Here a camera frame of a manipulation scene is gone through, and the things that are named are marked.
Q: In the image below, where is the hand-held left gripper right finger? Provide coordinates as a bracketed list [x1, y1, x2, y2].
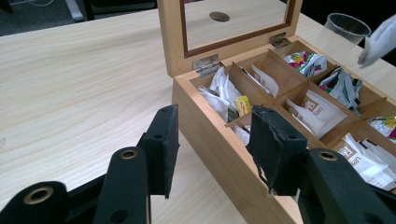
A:
[245, 105, 309, 197]

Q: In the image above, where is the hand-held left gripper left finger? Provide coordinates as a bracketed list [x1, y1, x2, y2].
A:
[136, 104, 181, 200]

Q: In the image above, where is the wooden tea box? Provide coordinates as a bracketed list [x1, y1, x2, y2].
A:
[156, 0, 396, 224]

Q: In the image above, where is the pile of tea bags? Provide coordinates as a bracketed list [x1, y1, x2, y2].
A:
[197, 50, 396, 192]

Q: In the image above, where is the clear plastic cup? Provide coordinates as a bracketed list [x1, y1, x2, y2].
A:
[313, 12, 373, 56]

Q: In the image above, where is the black table grommet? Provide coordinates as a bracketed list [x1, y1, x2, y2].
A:
[208, 10, 231, 23]

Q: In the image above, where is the white floor cable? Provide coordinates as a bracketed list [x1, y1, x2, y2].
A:
[10, 0, 55, 7]

